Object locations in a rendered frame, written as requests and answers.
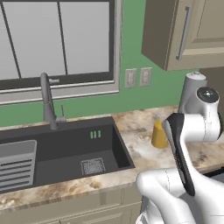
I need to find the grey pitcher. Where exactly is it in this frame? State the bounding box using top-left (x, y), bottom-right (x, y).
top-left (177, 71), bottom-right (208, 115)

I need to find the dark sink basin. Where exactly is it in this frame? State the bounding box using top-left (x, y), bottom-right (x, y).
top-left (0, 115), bottom-right (137, 195)

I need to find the grey sink tap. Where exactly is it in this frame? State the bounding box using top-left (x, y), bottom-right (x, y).
top-left (39, 72), bottom-right (67, 131)

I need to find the beige base cupboard front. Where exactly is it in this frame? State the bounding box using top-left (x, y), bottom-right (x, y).
top-left (0, 185), bottom-right (144, 224)

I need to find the grey dish rack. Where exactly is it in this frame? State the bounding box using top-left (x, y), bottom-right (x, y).
top-left (0, 139), bottom-right (38, 194)

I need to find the grey wall socket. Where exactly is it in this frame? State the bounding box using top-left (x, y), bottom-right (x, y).
top-left (139, 66), bottom-right (153, 88)
top-left (124, 67), bottom-right (138, 89)

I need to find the window with grey frame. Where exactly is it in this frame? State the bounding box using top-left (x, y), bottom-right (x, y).
top-left (0, 0), bottom-right (123, 106)

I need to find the beige wall cupboard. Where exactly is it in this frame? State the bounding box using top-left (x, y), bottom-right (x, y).
top-left (141, 0), bottom-right (224, 72)

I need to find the grey cupboard handle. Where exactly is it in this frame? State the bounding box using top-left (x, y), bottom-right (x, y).
top-left (175, 5), bottom-right (192, 62)

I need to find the beige wall cupboard door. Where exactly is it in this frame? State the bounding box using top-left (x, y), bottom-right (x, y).
top-left (166, 0), bottom-right (224, 72)

